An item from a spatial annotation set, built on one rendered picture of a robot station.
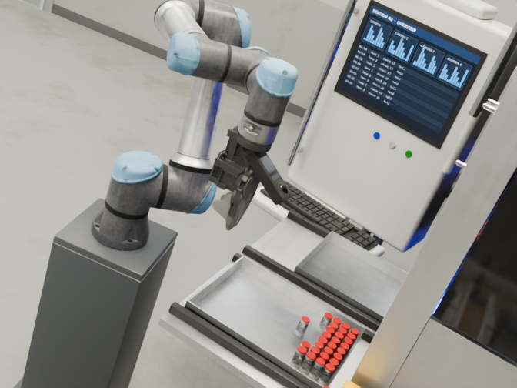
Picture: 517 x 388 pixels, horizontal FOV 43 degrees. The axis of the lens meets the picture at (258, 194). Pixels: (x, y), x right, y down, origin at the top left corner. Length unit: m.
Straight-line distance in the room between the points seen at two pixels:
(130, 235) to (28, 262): 1.24
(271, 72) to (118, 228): 0.69
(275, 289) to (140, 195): 0.41
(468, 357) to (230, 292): 0.61
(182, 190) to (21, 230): 1.53
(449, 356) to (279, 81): 0.56
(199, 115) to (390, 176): 0.74
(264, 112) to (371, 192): 1.02
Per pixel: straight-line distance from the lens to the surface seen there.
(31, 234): 3.09
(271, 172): 1.28
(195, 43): 1.27
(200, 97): 1.67
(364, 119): 2.16
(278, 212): 2.11
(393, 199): 2.16
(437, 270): 1.11
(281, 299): 1.59
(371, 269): 1.87
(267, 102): 1.22
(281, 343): 1.47
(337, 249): 1.89
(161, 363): 2.61
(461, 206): 1.06
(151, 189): 1.66
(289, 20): 5.24
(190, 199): 1.68
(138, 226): 1.72
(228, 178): 1.30
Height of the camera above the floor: 1.78
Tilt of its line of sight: 27 degrees down
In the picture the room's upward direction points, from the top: 21 degrees clockwise
